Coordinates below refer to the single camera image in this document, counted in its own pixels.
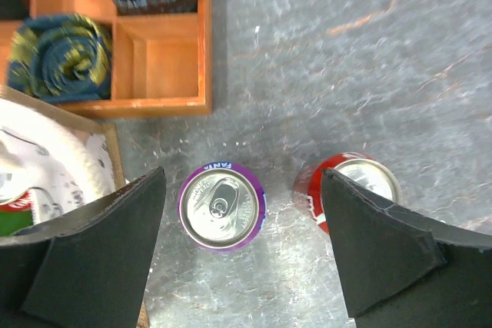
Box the orange compartment tray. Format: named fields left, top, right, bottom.
left=1, top=0, right=212, bottom=118

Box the dark rolled fabric behind bag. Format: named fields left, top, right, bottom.
left=5, top=13, right=112, bottom=104

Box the purple soda can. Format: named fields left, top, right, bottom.
left=177, top=161, right=267, bottom=251

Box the brown canvas bag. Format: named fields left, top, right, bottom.
left=0, top=85, right=151, bottom=328

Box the red soda can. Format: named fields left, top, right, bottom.
left=1, top=174, right=33, bottom=237
left=292, top=151, right=402, bottom=233

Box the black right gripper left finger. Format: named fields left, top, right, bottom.
left=1, top=167, right=166, bottom=327

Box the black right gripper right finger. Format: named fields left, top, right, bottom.
left=321, top=169, right=491, bottom=327

